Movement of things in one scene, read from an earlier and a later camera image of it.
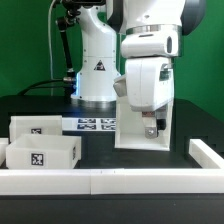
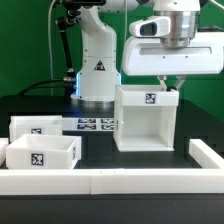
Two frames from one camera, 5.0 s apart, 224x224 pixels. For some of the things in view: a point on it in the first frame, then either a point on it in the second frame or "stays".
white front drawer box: [44, 151] stays
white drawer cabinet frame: [130, 130] stays
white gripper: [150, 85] → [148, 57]
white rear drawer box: [34, 125] stays
